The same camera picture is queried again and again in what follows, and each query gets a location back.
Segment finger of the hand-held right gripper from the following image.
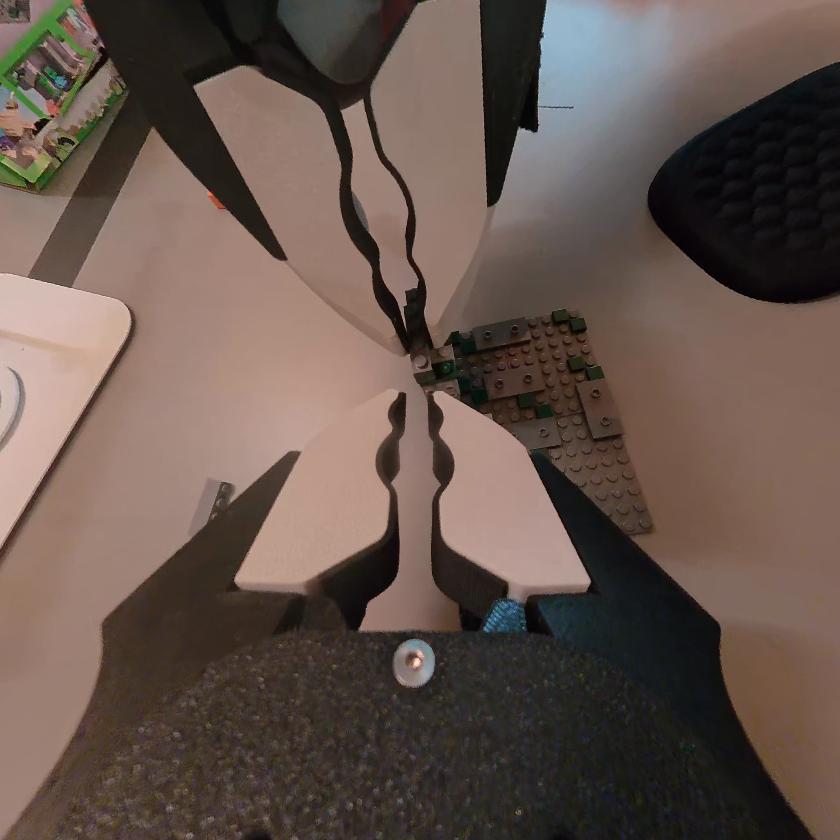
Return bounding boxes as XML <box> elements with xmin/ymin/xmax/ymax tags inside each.
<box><xmin>196</xmin><ymin>64</ymin><xmax>409</xmax><ymax>357</ymax></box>
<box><xmin>363</xmin><ymin>0</ymin><xmax>494</xmax><ymax>343</ymax></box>

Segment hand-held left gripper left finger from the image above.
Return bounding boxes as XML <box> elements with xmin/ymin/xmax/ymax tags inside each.
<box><xmin>234</xmin><ymin>388</ymin><xmax>408</xmax><ymax>602</ymax></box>

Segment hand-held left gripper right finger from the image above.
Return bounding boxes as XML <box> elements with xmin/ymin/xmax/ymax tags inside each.
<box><xmin>427</xmin><ymin>390</ymin><xmax>593</xmax><ymax>602</ymax></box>

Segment grey brick baseplate model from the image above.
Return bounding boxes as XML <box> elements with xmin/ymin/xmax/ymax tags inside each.
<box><xmin>413</xmin><ymin>308</ymin><xmax>655</xmax><ymax>538</ymax></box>

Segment grey brick tower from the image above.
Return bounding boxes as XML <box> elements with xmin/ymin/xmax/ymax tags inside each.
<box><xmin>412</xmin><ymin>351</ymin><xmax>458</xmax><ymax>395</ymax></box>

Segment dark grey studded brick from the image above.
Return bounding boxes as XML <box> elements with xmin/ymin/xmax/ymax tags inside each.
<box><xmin>190</xmin><ymin>478</ymin><xmax>236</xmax><ymax>536</ymax></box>
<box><xmin>403</xmin><ymin>287</ymin><xmax>434</xmax><ymax>355</ymax></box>

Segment colourful printed box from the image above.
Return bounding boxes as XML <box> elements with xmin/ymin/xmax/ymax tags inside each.
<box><xmin>0</xmin><ymin>0</ymin><xmax>129</xmax><ymax>193</ymax></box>

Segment white plastic tray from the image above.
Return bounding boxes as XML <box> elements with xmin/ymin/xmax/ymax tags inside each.
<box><xmin>0</xmin><ymin>272</ymin><xmax>133</xmax><ymax>552</ymax></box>

